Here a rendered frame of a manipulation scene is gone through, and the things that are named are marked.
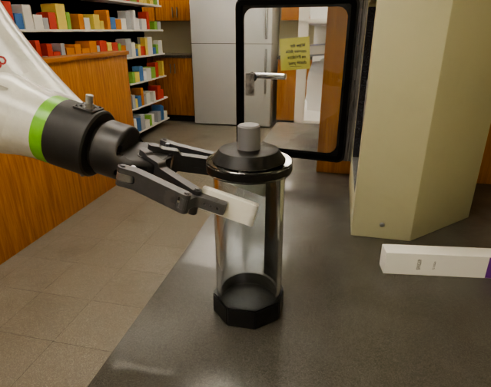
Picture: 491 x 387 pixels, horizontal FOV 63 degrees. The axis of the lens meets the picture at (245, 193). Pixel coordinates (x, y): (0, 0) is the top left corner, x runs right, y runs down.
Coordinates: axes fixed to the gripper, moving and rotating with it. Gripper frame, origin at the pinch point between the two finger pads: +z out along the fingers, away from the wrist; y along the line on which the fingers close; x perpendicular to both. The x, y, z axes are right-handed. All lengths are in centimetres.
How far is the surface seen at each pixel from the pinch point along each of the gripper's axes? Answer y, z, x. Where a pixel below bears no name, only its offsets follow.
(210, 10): 516, -164, 1
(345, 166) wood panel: 63, 19, 11
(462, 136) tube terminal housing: 33.0, 33.0, -10.1
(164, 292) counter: 0.5, -7.8, 20.6
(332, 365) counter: -8.9, 16.9, 13.9
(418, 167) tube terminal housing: 25.4, 25.9, -3.9
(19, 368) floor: 56, -76, 137
